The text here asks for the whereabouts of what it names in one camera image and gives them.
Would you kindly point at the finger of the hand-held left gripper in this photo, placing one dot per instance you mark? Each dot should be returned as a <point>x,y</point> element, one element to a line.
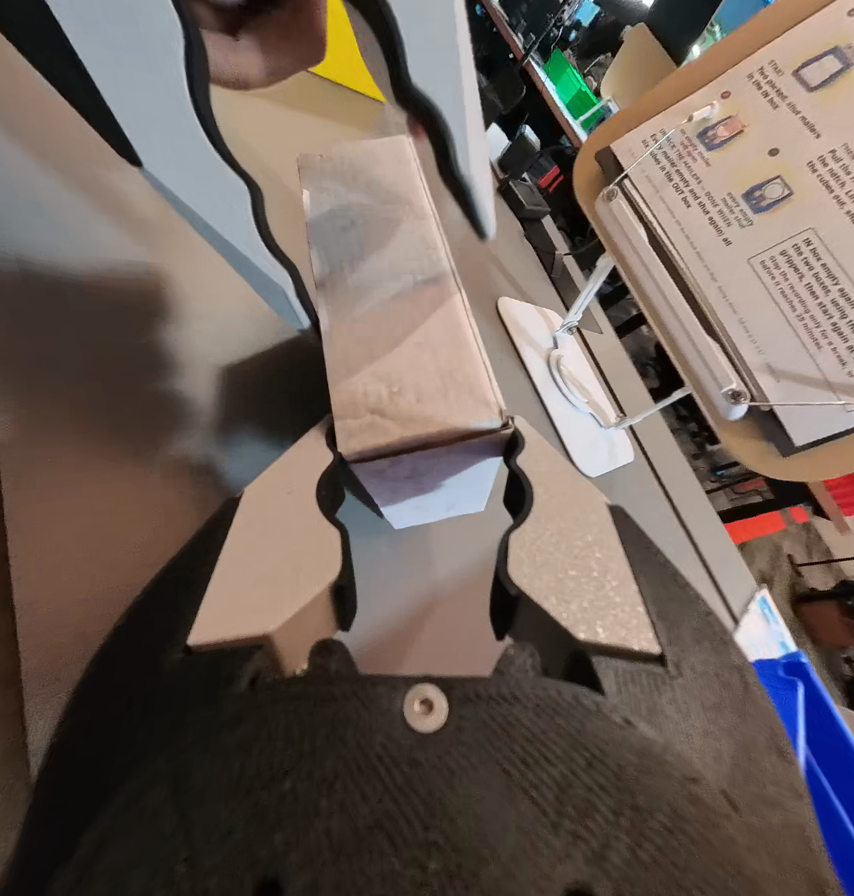
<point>441,70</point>
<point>133,70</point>

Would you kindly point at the green plastic bin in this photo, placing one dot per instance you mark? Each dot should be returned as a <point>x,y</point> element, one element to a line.
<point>570,87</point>

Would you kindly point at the yellow plastic bin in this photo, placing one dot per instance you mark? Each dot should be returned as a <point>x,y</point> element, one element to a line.
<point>346,63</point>

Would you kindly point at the orange red frame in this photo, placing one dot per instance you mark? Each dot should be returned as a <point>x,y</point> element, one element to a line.
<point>762,525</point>

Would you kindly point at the white and blue leaflet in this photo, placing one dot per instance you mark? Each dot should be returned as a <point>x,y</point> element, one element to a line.
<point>762,630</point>

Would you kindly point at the person's left hand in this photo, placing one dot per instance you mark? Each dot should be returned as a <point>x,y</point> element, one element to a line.
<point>259,49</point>

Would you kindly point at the white cardboard mailer box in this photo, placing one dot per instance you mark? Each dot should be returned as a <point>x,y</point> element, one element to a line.
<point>392,315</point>

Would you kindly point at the printed instruction sheet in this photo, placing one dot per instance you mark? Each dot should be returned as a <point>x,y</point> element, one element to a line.
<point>783,210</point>

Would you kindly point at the black electronic device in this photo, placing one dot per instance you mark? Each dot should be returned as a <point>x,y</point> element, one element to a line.
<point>525,196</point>

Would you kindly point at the white instruction sheet stand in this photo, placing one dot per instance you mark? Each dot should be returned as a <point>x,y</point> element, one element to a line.
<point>783,465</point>

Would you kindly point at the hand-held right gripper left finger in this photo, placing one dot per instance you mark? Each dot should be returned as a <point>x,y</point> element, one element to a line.
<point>273,560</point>

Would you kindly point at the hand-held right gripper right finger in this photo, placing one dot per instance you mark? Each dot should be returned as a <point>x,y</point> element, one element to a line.
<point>574,567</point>

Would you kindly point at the blue plastic bin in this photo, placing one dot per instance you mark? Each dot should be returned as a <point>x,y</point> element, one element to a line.
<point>832,770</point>

